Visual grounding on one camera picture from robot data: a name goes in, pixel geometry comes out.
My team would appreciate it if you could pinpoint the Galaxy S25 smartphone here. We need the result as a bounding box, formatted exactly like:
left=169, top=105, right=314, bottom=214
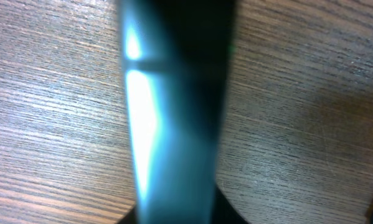
left=116, top=0, right=237, bottom=223

